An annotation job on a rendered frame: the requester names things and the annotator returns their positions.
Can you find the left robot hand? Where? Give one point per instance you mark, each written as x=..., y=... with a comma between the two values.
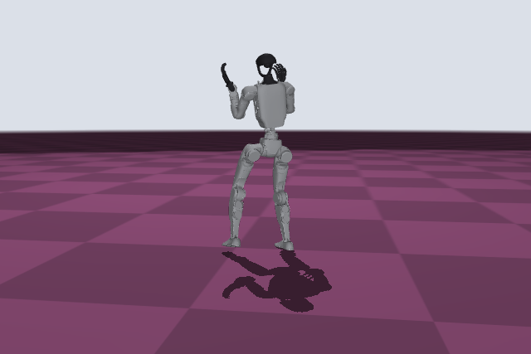
x=226, y=79

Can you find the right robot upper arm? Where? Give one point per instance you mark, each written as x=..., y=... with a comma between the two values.
x=290, y=99

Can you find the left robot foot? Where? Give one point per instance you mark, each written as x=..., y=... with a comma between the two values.
x=235, y=242

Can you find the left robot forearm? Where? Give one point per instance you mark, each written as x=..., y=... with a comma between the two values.
x=234, y=98

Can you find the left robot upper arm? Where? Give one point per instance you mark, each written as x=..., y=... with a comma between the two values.
x=248, y=93

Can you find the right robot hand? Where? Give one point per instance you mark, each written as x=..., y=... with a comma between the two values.
x=280, y=74

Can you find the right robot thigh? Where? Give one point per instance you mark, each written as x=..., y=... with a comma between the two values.
x=280, y=170

